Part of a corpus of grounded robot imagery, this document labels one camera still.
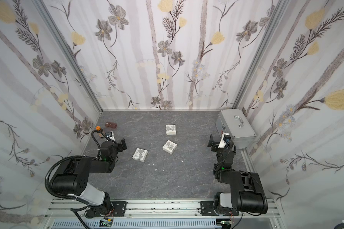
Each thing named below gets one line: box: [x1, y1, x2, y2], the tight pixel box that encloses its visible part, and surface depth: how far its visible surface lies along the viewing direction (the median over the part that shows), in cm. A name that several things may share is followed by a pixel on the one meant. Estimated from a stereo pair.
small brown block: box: [105, 121, 118, 129], surface depth 111 cm
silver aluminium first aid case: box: [215, 108, 257, 149], surface depth 94 cm
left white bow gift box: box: [132, 147, 149, 162], surface depth 92 cm
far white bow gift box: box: [165, 124, 177, 136], surface depth 106 cm
